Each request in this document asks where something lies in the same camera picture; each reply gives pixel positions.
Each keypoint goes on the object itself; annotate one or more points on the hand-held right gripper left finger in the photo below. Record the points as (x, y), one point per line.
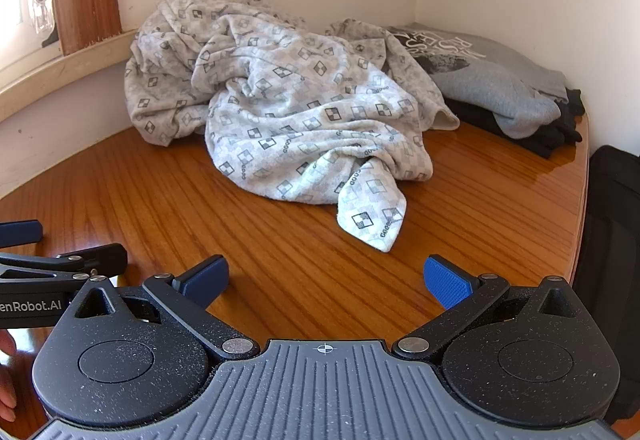
(205, 277)

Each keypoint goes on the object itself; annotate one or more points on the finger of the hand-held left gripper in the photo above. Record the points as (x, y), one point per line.
(20, 231)
(100, 257)

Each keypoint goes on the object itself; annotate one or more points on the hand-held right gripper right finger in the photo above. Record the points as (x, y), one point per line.
(447, 282)

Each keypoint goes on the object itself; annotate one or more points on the white checker-patterned garment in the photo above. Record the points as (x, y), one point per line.
(300, 110)

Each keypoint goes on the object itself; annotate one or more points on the person's left hand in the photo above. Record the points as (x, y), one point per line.
(6, 345)

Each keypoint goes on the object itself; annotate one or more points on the beige window sill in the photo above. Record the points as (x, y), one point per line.
(60, 75)

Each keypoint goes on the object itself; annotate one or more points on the black bag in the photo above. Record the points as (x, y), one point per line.
(612, 245)

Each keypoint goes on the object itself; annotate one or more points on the black folded garment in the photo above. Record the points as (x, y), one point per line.
(550, 135)

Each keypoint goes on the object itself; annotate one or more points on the grey printed sweatshirt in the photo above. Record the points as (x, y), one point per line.
(480, 80)

